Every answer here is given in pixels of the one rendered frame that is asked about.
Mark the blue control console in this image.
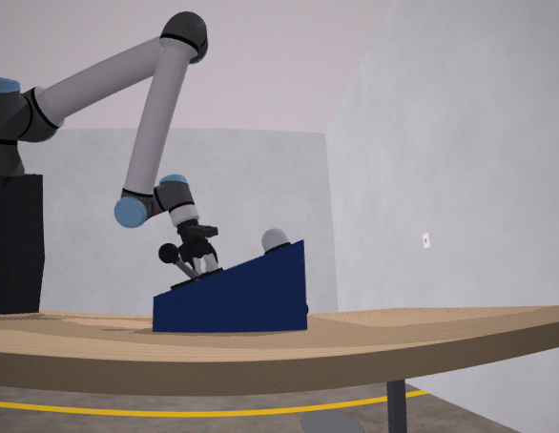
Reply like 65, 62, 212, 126
153, 228, 308, 333

